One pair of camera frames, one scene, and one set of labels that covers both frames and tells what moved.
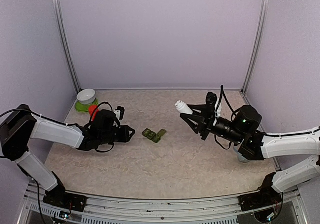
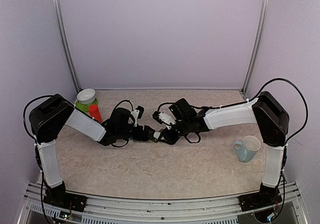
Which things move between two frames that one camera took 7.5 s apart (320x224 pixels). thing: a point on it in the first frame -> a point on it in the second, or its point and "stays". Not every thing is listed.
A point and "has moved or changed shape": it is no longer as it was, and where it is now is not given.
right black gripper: x=205 y=121 -> x=170 y=139
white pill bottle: x=183 y=107 has moved or changed shape
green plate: x=84 y=107 stays
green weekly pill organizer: x=151 y=135 stays
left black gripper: x=125 y=137 -> x=145 y=138
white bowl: x=86 y=96 stays
